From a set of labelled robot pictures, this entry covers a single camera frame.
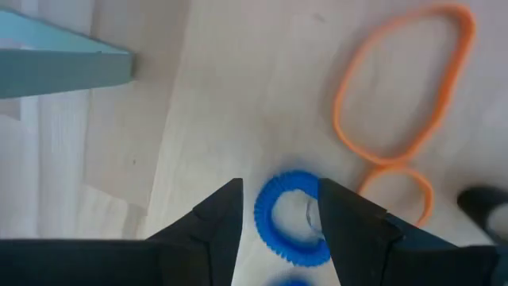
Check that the orange rubber band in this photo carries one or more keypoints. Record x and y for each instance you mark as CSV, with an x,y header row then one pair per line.
x,y
469,32

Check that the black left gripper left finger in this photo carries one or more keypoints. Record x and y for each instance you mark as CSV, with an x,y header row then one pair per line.
x,y
178,262

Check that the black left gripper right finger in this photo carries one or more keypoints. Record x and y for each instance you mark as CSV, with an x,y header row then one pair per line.
x,y
377,254

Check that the pale green perforated metal shelf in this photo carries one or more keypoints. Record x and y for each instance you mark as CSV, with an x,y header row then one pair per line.
x,y
59,71

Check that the wide black rubber band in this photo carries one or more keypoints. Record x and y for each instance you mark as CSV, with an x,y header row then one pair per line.
x,y
474,200

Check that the blue spiral wrist coil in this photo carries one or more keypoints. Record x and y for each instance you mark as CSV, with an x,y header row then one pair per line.
x,y
291,283
264,222

